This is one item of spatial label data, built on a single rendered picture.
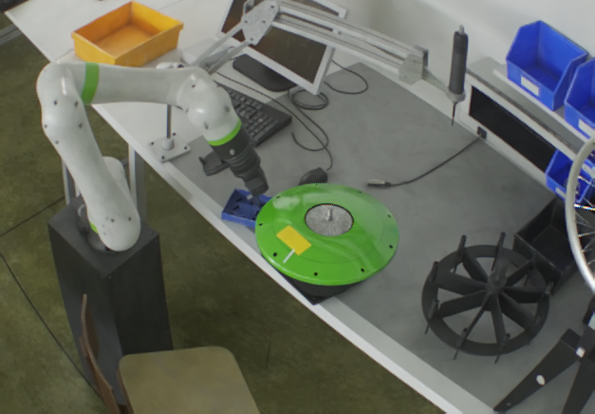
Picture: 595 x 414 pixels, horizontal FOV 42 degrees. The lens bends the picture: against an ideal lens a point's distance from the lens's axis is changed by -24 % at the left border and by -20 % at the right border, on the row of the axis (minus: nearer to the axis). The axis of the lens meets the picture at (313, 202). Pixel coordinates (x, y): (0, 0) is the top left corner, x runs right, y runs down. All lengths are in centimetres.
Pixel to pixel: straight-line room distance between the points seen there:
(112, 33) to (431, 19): 117
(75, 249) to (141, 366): 38
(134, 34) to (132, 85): 104
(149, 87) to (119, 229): 35
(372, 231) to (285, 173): 46
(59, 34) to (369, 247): 173
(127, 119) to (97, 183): 67
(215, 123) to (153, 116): 60
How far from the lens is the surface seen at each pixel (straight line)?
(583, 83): 243
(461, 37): 202
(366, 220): 213
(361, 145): 262
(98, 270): 242
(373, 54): 214
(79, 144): 200
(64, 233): 254
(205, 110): 213
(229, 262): 357
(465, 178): 258
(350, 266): 204
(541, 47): 259
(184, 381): 237
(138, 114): 275
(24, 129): 443
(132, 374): 239
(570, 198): 198
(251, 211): 239
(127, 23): 328
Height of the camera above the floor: 250
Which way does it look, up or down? 41 degrees down
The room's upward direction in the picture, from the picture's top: 5 degrees clockwise
